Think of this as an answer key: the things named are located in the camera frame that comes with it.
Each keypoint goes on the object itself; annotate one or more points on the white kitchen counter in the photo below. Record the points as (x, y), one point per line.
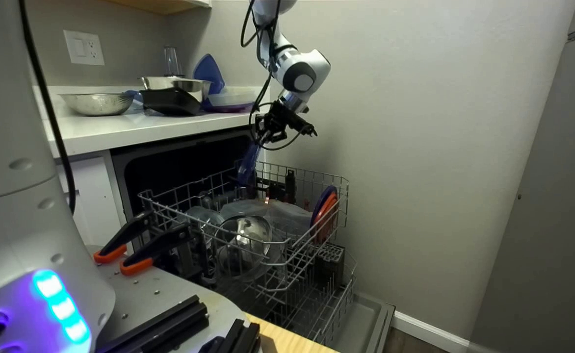
(102, 132)

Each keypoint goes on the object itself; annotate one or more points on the white wall outlet plate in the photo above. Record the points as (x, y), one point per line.
(82, 47)

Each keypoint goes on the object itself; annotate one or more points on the white baseboard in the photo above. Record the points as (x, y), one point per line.
(430, 332)

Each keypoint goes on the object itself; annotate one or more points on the stainless steel pot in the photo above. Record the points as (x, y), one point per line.
(249, 235)

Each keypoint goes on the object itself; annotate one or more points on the stainless steel bowl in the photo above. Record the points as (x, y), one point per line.
(96, 102)

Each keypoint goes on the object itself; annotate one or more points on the orange plate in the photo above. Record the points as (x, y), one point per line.
(326, 212)

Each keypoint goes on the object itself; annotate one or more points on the shiny metal pan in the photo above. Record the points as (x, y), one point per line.
(175, 82)

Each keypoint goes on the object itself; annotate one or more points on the black clamp orange tip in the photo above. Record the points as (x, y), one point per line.
(125, 235)
(159, 247)

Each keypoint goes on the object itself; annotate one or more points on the white cabinet front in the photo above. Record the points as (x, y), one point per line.
(96, 202)

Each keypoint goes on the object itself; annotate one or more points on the dark cup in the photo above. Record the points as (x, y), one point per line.
(288, 186)

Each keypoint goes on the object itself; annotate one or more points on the wooden wall shelf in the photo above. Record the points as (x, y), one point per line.
(169, 4)

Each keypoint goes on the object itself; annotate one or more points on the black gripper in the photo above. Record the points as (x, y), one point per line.
(279, 122)

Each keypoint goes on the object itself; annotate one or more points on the open dishwasher door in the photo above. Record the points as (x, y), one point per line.
(365, 324)

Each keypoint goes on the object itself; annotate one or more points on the clear drinking glass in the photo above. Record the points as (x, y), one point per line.
(171, 61)

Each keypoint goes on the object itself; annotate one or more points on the black cutlery basket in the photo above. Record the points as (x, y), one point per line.
(330, 265)

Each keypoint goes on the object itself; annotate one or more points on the purple plastic lid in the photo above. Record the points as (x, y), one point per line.
(230, 108)

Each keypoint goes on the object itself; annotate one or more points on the built-in dishwasher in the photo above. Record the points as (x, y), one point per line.
(161, 163)

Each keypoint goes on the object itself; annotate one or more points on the short black aluminium extrusion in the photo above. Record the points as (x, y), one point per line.
(237, 335)

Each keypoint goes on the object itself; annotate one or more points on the gray metal base plate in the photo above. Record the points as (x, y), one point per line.
(149, 286)

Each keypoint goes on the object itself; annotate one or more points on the blue plate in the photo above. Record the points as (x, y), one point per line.
(320, 196)

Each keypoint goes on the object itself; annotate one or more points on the dark blue upright lid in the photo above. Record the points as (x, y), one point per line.
(208, 71)

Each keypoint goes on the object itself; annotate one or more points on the long black aluminium extrusion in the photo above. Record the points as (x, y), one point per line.
(159, 324)

